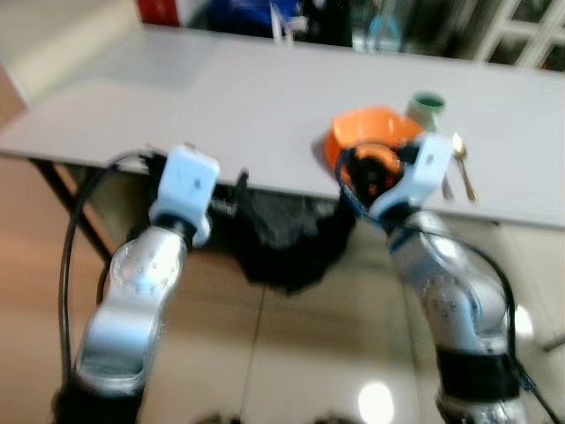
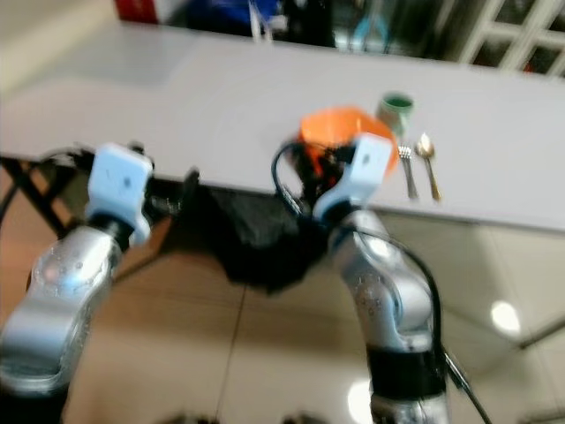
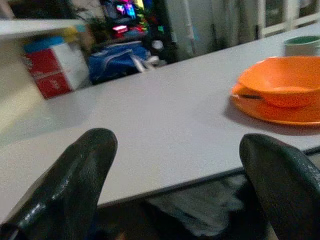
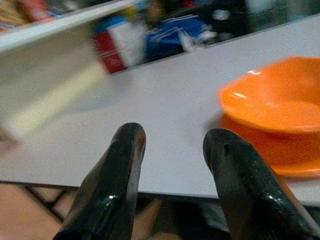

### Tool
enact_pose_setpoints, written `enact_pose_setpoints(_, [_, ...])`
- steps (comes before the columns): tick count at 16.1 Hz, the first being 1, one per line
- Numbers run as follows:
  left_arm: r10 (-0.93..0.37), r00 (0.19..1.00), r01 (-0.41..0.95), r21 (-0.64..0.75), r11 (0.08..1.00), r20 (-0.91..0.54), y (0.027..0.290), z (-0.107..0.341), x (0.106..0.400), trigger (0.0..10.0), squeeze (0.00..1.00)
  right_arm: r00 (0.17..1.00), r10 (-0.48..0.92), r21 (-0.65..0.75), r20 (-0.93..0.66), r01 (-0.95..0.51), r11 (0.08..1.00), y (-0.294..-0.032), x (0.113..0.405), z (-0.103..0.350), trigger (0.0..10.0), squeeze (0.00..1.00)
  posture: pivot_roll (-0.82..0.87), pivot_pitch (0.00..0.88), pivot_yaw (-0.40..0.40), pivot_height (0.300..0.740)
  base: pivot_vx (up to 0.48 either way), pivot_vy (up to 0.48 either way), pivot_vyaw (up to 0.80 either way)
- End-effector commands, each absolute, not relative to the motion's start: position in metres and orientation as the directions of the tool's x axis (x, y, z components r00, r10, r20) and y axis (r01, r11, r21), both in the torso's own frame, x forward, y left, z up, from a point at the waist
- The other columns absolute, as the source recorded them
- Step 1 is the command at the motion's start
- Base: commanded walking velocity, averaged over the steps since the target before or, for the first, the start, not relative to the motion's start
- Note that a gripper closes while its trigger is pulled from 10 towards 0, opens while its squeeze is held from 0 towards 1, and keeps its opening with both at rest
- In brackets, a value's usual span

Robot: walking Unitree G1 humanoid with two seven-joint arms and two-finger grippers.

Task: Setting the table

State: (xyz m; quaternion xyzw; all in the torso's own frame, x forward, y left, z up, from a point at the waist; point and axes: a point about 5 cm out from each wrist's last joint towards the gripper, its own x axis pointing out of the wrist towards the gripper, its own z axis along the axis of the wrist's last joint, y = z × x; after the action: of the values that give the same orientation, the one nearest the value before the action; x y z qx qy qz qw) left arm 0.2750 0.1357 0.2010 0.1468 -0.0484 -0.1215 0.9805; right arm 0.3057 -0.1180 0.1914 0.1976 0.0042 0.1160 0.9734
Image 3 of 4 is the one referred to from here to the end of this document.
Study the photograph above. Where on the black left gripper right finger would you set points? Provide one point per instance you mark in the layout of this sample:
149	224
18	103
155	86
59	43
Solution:
282	180

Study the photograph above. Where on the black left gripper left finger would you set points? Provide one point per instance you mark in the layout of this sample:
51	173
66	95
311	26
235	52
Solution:
65	190

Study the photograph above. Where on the orange plastic plate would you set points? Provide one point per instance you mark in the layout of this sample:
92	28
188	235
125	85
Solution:
280	113

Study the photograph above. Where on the orange plastic bowl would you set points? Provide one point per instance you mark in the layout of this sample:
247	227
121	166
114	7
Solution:
282	80

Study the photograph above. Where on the red and white cardboard box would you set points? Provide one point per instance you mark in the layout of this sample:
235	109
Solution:
51	68

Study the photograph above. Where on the white cup with green inside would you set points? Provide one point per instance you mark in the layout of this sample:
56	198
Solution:
301	46

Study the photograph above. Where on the blue fabric bag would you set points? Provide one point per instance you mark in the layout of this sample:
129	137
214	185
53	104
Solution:
116	61

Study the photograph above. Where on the white cabinet with glass doors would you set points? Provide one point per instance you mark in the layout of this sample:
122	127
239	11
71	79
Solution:
285	15

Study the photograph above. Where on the white shelf board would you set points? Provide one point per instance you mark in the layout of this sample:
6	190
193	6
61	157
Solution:
37	26

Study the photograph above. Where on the dark shelf with colourful items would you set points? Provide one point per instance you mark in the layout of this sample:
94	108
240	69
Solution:
136	25

